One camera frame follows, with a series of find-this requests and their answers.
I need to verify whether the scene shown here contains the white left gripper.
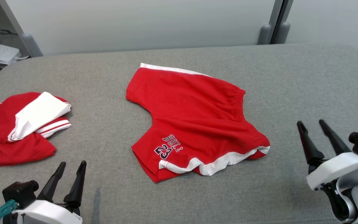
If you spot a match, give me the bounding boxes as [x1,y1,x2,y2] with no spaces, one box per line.
[11,160,87,224]

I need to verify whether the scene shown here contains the red white basketball jersey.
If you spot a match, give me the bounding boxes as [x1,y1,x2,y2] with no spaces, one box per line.
[0,91,72,169]

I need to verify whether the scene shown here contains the white power strip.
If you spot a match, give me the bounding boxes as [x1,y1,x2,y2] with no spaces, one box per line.
[0,43,23,65]

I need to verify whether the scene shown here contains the teal left camera connector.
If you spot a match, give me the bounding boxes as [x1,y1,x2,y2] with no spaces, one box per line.
[0,199,19,224]

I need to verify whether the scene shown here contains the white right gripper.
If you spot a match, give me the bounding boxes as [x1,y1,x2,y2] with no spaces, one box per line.
[297,119,358,190]

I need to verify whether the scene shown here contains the red white basketball shorts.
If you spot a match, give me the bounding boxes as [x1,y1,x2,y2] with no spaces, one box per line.
[126,63,271,184]

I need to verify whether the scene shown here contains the grey partition post with foot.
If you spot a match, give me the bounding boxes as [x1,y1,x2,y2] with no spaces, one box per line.
[0,0,43,58]
[274,0,295,44]
[257,0,284,45]

